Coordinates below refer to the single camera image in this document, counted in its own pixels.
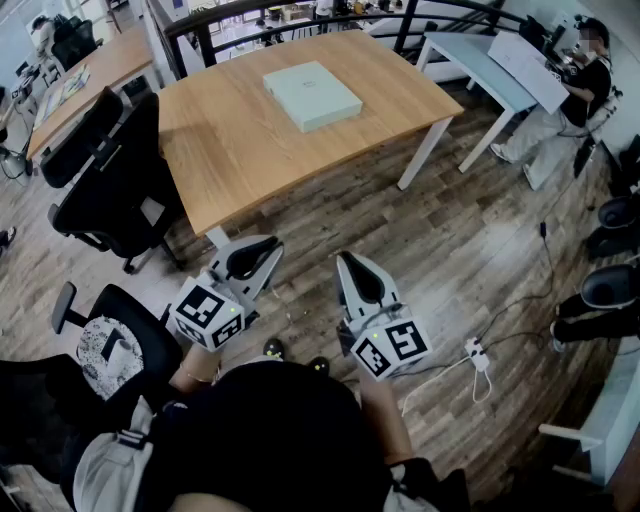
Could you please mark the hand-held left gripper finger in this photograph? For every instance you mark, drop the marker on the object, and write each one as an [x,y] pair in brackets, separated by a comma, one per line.
[265,275]
[222,257]

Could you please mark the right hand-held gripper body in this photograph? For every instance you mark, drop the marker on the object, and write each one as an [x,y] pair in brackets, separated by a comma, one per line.
[390,347]

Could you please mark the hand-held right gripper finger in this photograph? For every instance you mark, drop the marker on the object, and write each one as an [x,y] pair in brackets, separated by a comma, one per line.
[346,290]
[389,290]

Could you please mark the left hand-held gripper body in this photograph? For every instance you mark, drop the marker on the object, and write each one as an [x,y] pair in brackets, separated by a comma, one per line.
[207,312]

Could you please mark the pale green box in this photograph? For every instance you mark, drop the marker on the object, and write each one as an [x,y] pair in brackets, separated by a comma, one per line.
[312,97]

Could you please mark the person's left forearm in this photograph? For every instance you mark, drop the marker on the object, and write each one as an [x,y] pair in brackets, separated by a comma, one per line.
[192,367]

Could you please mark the person's right forearm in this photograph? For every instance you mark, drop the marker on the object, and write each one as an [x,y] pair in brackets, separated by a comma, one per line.
[387,425]

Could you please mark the person's right black shoe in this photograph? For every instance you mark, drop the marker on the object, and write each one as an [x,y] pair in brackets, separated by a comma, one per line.
[318,366]

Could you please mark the person's black shoe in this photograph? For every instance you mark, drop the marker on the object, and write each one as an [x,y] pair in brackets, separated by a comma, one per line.
[273,349]
[318,366]

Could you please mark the person's left black shoe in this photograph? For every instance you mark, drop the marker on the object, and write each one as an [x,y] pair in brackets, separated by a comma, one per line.
[273,349]

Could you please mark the white power strip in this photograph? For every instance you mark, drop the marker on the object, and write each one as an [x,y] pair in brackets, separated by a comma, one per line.
[476,354]

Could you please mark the small white cup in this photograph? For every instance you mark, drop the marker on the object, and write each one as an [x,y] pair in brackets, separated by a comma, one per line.
[119,357]

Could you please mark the small black flat device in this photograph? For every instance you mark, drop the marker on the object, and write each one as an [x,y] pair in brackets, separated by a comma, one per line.
[111,340]

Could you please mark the black office chair with headrest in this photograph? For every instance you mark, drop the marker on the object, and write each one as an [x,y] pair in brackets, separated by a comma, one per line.
[125,190]

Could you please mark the speckled round seat cushion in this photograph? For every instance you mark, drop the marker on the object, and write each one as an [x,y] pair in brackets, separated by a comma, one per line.
[92,367]

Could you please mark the person's black shirt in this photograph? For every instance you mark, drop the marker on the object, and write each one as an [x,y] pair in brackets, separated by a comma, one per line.
[270,430]

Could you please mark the person's grey vest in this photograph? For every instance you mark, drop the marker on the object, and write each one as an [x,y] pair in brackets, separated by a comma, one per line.
[110,465]

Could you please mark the black curved railing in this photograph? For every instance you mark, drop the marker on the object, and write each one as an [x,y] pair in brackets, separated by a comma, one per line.
[206,45]

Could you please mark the black rounded chair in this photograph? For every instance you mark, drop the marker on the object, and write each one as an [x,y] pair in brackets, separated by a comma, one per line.
[607,287]
[617,220]

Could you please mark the colourful magazines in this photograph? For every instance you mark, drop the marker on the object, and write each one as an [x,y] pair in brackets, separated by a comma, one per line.
[62,92]

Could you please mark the pale blue table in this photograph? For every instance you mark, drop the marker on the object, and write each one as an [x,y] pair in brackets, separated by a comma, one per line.
[620,415]
[475,65]

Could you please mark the black mesh office chair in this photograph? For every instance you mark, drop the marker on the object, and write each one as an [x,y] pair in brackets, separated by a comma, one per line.
[75,42]

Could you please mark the large white cardboard box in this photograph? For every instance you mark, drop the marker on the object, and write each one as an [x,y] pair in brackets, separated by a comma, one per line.
[530,70]

